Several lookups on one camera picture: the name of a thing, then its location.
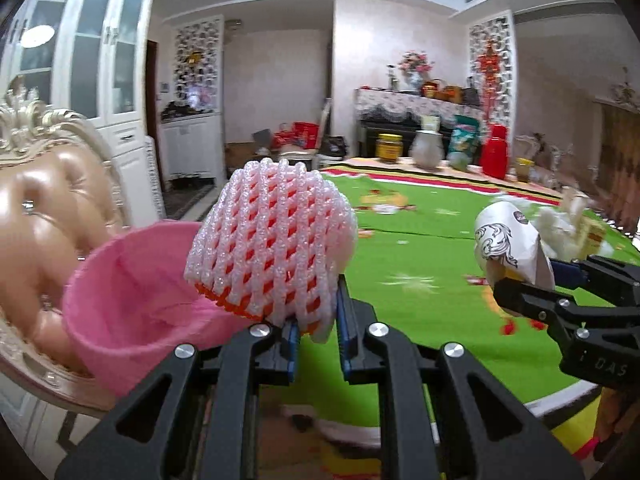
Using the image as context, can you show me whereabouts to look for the pink plastic basket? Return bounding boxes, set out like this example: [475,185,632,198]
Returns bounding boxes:
[62,221,251,397]

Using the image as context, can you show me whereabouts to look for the white lattice screen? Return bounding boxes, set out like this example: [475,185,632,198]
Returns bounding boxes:
[469,12,515,126]
[172,17,223,113]

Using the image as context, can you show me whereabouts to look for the white glass-door cabinet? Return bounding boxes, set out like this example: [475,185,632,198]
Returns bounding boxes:
[0,0,166,211]

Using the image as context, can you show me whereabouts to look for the low white cabinet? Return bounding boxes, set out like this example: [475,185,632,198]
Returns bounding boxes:
[160,110,226,181]

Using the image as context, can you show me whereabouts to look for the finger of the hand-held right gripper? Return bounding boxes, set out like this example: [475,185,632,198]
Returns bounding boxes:
[492,277,591,341]
[550,255,640,308]

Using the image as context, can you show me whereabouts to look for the small cream chair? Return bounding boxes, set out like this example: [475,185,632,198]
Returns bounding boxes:
[277,146,321,172]

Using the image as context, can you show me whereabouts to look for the white ceramic jug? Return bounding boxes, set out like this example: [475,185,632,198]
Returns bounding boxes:
[410,130,444,170]

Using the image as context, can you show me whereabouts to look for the green snack bag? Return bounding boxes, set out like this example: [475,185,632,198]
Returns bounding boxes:
[447,116,483,171]

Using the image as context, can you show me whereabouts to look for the black piano with lace cloth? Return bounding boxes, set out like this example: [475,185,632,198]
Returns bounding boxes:
[355,88,486,159]

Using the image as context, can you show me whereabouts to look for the red hanging decoration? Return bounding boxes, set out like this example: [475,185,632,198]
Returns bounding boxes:
[475,42,502,111]

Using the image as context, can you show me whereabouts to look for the fruit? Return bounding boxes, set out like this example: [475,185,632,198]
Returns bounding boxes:
[184,158,359,345]

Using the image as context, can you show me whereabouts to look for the beige leather ornate chair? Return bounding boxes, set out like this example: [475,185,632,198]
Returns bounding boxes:
[0,76,166,418]

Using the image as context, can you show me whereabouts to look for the red gift boxes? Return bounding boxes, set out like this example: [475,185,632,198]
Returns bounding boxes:
[272,121,321,151]

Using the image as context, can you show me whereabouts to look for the white tissue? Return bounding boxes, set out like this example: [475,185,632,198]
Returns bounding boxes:
[537,187,613,263]

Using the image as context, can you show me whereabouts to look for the white ribbed panel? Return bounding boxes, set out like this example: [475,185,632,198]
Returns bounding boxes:
[145,137,167,218]

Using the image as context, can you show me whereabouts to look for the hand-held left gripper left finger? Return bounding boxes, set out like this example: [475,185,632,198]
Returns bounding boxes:
[54,321,301,480]

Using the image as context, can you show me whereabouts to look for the yellow jar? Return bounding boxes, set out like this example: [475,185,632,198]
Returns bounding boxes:
[376,133,404,162]

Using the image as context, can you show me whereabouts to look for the brown wooden door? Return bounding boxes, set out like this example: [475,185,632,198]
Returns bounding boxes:
[597,100,640,221]

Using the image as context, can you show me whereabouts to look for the white printed paper cup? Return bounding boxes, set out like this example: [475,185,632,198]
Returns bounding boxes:
[474,201,555,291]

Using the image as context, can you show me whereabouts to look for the flower vase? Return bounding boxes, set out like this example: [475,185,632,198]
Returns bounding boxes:
[398,51,435,92]

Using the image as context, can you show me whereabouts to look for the red thermos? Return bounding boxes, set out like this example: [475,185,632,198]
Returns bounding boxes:
[481,123,510,179]

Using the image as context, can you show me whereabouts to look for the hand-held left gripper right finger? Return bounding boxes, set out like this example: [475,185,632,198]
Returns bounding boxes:
[336,276,586,480]

